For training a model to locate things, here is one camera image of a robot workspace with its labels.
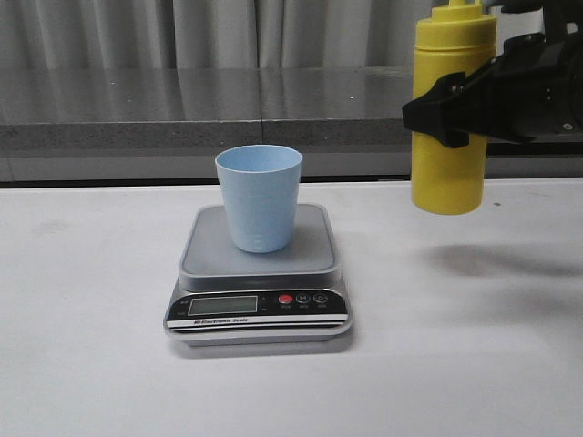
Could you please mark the silver electronic kitchen scale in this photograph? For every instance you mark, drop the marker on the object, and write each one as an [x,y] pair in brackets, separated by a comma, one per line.
[226,296]

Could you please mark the light blue plastic cup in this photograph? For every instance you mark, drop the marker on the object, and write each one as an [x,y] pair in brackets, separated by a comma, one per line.
[259,186]

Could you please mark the grey curtain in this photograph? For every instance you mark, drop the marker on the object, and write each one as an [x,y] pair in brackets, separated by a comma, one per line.
[208,34]

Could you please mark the yellow squeeze bottle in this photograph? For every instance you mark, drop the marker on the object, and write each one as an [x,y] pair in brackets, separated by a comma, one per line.
[457,37]

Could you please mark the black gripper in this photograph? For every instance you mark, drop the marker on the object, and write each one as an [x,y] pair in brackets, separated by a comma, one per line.
[533,89]

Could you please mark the grey stone counter ledge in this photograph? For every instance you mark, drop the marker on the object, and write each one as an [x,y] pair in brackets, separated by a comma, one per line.
[131,126]

